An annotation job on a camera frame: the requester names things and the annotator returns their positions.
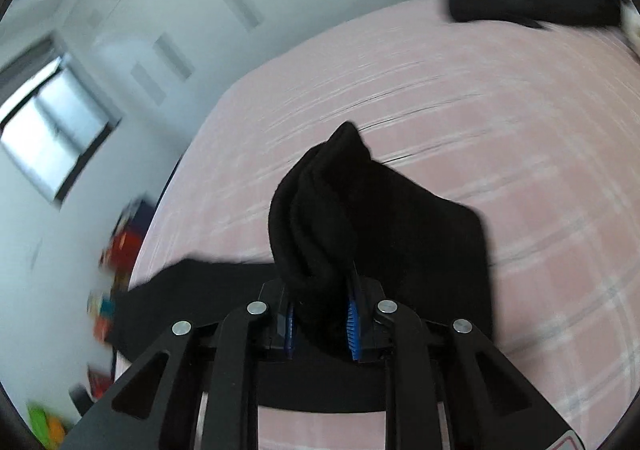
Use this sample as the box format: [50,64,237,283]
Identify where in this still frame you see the black pants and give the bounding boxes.
[107,121,496,413]

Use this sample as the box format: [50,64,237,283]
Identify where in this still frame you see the window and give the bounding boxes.
[0,38,121,203]

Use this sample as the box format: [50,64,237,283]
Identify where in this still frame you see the pink striped bed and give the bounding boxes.
[112,0,640,450]

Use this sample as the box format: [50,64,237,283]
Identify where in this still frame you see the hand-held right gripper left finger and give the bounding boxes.
[60,279,301,450]

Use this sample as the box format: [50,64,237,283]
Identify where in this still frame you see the white wardrobe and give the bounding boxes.
[50,0,511,141]

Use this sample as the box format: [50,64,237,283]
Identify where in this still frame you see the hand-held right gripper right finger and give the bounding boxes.
[345,264,586,450]

